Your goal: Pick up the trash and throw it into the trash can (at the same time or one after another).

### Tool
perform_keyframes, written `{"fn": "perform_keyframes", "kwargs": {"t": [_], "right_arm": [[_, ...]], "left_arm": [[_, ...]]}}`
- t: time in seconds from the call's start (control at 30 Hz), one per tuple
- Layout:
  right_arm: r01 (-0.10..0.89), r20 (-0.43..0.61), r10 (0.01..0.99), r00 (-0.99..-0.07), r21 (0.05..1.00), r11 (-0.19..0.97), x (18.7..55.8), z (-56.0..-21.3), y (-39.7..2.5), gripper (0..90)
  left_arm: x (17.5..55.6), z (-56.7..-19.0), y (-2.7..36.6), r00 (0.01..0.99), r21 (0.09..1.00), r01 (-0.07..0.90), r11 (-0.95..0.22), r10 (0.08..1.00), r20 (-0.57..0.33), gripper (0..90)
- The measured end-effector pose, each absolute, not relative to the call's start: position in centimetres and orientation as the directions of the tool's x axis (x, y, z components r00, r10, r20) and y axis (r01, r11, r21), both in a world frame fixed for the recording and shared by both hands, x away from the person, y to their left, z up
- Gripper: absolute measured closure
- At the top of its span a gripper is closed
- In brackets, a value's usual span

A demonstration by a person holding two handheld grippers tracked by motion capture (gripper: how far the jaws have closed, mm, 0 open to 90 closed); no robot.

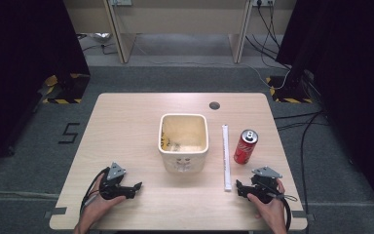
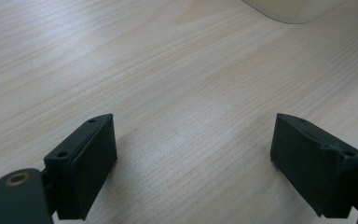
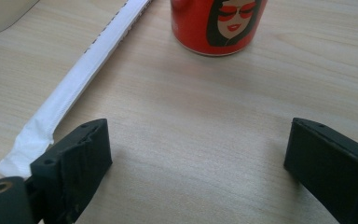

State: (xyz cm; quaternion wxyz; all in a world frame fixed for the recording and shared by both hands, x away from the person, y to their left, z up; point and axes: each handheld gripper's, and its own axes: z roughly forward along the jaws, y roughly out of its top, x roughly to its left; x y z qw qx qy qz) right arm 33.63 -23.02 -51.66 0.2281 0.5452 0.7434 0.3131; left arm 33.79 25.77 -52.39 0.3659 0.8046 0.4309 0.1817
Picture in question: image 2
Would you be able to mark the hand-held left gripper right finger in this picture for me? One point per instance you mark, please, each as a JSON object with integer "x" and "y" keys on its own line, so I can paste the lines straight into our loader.
{"x": 310, "y": 165}

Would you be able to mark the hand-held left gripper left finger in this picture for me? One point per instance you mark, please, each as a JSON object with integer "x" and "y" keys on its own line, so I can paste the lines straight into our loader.
{"x": 84, "y": 168}

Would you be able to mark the cream white rounded container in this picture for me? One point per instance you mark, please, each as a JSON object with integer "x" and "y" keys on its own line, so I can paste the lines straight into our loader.
{"x": 292, "y": 9}

